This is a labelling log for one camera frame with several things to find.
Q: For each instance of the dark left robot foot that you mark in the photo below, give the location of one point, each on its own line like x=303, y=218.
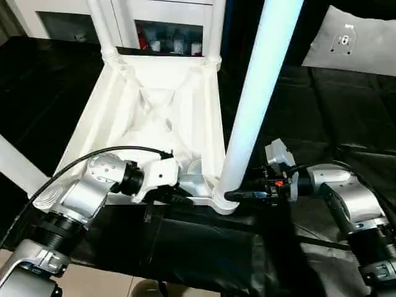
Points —
x=148, y=289

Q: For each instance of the white plastic table top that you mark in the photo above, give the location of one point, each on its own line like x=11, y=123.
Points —
x=108, y=108

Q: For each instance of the white plastic table leg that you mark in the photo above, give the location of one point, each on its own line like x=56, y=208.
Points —
x=102, y=28
x=256, y=77
x=18, y=167
x=215, y=31

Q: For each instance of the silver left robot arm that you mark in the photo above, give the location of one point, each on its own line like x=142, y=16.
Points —
x=83, y=198

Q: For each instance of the white glass-door cabinet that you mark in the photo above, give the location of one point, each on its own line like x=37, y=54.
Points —
x=127, y=24

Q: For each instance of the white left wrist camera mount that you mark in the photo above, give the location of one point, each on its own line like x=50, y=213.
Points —
x=161, y=173

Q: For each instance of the white curved plastic panel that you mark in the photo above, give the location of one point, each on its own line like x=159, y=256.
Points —
x=371, y=46

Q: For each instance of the white plastic bottle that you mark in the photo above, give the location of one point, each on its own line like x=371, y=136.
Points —
x=154, y=46
x=195, y=49

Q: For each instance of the red bottle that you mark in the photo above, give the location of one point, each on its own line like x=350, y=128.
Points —
x=142, y=37

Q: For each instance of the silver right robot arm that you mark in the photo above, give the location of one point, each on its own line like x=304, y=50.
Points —
x=355, y=198

